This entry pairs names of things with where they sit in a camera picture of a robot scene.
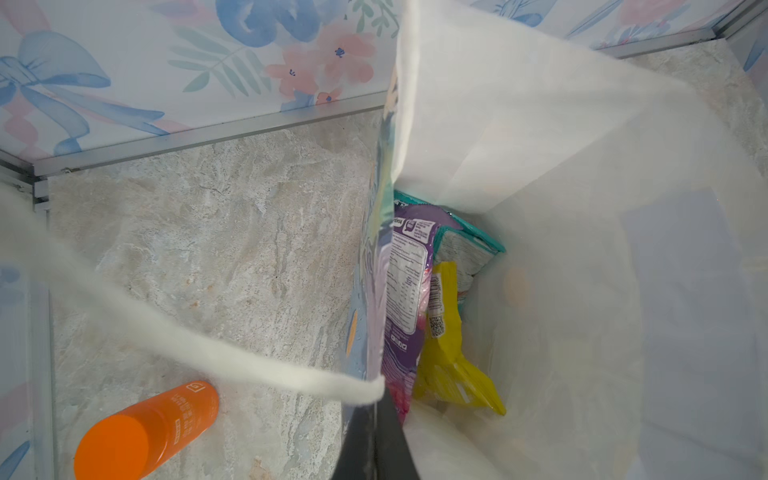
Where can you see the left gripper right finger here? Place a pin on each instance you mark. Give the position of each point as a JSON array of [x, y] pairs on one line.
[[393, 457]]

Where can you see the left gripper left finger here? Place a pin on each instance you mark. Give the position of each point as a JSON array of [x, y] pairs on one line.
[[356, 458]]

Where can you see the yellow snack packet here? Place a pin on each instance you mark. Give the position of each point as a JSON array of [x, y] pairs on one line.
[[444, 374]]

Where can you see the teal candy packet front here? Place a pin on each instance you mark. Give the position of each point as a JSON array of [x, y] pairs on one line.
[[452, 239]]

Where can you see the purple Fox's candy packet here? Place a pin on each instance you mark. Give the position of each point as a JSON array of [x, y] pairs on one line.
[[408, 286]]

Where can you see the floral paper gift bag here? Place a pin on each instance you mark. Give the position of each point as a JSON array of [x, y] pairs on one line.
[[624, 326]]

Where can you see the orange bottle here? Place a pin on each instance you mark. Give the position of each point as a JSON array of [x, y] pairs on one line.
[[134, 442]]

